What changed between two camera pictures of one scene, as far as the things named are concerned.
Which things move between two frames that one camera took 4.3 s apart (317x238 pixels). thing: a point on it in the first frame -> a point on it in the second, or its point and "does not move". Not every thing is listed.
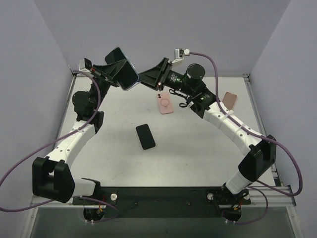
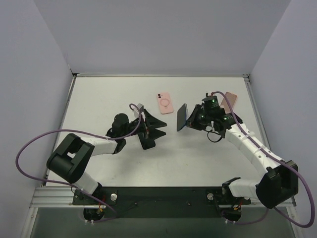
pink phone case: (230, 100) does not move
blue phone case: (127, 77) -> (182, 117)
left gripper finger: (113, 69) -> (153, 122)
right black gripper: (165, 73) -> (193, 118)
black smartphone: (145, 137) does not move
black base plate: (162, 202) does not move
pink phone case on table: (165, 103) does not move
